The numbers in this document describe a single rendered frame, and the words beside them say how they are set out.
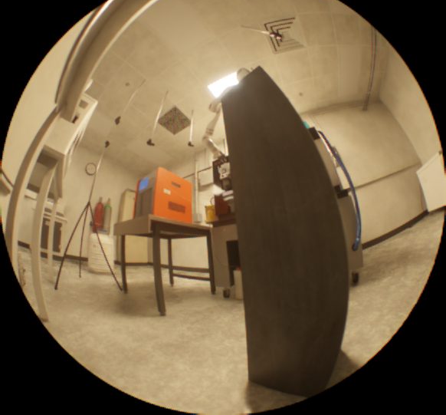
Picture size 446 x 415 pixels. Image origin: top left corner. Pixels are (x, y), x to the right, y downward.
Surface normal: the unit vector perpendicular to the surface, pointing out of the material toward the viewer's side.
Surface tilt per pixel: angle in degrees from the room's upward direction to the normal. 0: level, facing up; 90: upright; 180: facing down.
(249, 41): 180
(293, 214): 90
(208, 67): 180
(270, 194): 90
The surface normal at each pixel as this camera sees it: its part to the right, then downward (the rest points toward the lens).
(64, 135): 0.87, -0.26
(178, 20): 0.08, 0.92
